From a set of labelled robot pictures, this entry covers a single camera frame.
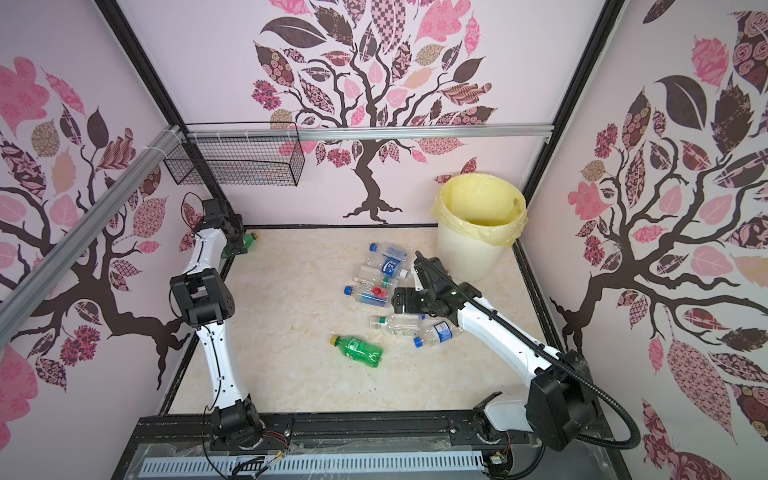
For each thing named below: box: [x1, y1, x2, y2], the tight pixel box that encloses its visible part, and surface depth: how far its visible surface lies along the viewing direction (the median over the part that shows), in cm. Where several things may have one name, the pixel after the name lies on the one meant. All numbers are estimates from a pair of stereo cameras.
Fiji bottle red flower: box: [344, 283, 390, 307], surface depth 97 cm
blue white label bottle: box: [359, 258, 409, 281], surface depth 103 cm
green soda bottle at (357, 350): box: [329, 335, 383, 368], surface depth 85 cm
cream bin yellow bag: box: [430, 173, 529, 281], surface depth 94 cm
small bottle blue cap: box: [413, 321, 464, 348], surface depth 89 cm
